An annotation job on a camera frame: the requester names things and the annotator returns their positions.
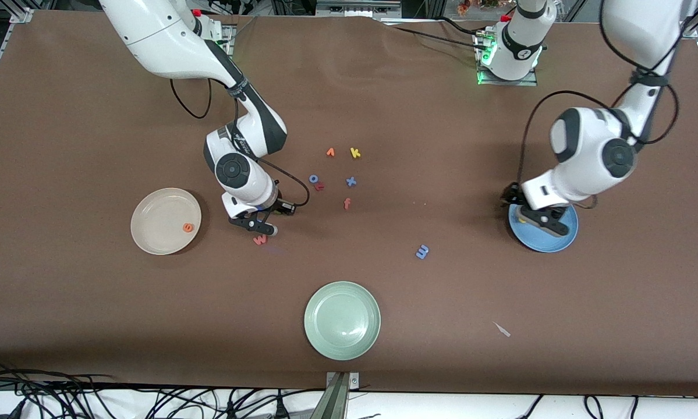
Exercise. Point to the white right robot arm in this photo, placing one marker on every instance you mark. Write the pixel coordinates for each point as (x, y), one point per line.
(168, 41)

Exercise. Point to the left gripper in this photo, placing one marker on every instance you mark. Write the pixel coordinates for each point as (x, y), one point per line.
(510, 195)

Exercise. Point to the grey metal box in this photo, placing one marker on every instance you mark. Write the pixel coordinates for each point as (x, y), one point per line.
(354, 9)

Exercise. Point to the pink letter w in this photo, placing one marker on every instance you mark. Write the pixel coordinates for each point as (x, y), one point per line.
(260, 241)

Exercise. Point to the blue letter m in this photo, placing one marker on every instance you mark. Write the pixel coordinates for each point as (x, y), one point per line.
(422, 252)

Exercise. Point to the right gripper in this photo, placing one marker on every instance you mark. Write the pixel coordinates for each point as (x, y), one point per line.
(281, 206)

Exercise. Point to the brown table cover sheet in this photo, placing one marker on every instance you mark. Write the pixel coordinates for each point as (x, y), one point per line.
(348, 105)

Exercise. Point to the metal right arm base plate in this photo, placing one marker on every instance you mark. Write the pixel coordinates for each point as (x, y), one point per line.
(231, 43)

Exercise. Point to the white tape scrap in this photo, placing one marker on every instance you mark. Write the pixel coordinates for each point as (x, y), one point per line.
(503, 330)

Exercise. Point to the beige plate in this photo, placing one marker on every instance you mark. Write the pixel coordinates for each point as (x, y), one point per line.
(159, 221)

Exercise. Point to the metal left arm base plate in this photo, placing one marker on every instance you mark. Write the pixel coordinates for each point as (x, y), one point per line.
(529, 82)

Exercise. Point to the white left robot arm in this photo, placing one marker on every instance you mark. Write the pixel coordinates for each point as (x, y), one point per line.
(587, 151)

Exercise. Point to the green plate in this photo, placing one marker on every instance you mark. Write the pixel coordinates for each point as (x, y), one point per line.
(342, 320)

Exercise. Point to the blue plate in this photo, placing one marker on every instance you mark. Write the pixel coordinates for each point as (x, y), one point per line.
(564, 240)

